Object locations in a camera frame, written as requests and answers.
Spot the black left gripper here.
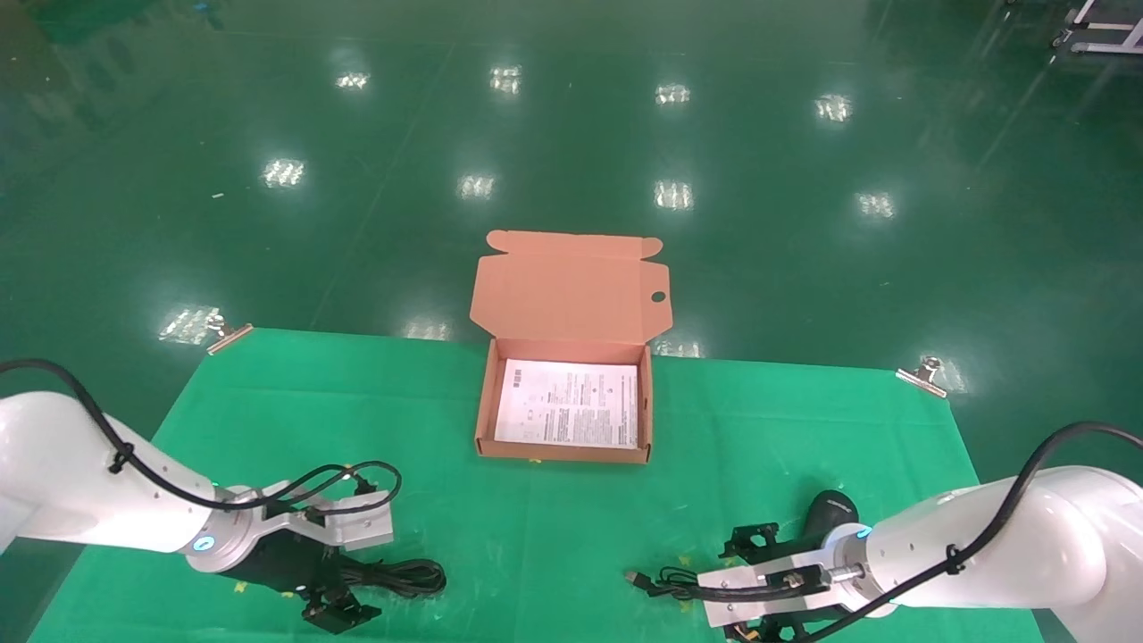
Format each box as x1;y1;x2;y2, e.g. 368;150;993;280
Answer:
239;527;382;636

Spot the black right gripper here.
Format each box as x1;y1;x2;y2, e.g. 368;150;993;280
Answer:
722;522;872;643

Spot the black data cable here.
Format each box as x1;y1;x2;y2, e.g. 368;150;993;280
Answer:
338;555;447;599

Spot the black wired computer mouse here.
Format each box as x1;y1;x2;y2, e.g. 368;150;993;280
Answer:
625;489;861;601

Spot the open brown cardboard box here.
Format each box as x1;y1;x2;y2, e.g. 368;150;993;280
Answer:
470;230;672;465

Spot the green table cloth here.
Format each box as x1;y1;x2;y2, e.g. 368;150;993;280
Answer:
27;327;1046;643

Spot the silver metal binder clip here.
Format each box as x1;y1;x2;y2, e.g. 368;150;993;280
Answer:
895;355;949;399
206;321;254;356

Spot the white printed paper sheet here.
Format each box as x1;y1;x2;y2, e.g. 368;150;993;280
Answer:
494;358;641;450

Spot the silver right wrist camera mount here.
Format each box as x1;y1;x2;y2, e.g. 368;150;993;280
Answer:
697;554;863;628

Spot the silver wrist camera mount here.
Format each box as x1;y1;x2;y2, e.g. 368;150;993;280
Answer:
228;482;396;551
697;554;863;628

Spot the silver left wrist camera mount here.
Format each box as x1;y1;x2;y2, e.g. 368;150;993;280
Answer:
228;482;396;551

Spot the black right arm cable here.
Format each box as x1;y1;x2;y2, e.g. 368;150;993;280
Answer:
714;422;1143;643

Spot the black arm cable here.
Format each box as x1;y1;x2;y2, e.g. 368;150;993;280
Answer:
0;359;403;519
714;422;1143;643

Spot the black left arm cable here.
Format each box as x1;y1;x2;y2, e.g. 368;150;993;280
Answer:
0;359;403;519

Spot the white metal table frame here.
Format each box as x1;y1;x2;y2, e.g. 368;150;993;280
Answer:
1052;0;1143;56

